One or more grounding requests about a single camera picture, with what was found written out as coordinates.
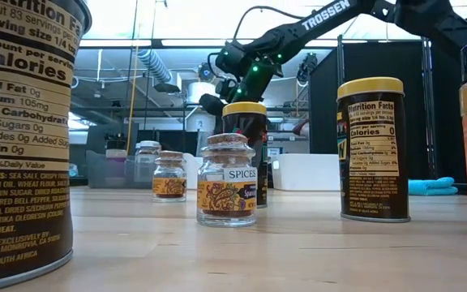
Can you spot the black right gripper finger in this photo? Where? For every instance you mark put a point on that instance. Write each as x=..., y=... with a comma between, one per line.
x=211, y=104

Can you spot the small cork-top glass jar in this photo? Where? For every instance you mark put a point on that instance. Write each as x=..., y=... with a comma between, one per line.
x=169, y=178
x=226, y=182

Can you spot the white-lid seasoning jar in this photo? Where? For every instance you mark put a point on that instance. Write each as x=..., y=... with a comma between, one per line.
x=149, y=158

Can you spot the purple-label dark-lid spice jar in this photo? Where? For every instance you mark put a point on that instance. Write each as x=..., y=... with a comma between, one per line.
x=116, y=168

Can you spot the yellow-lid black spice can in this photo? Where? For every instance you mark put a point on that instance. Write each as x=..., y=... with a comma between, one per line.
x=245, y=121
x=373, y=150
x=22, y=142

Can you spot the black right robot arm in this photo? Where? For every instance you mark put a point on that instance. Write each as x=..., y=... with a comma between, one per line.
x=322, y=18

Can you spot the white plastic bin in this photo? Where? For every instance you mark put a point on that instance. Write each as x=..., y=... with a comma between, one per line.
x=193, y=170
x=306, y=172

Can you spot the grey translucent plastic bin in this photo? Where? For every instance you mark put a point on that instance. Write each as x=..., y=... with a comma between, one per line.
x=99, y=174

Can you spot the black partition panel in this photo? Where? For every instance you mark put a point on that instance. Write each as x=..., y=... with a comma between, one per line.
x=379, y=61

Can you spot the silver flexible duct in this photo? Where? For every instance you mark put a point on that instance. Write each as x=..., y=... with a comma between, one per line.
x=154, y=65

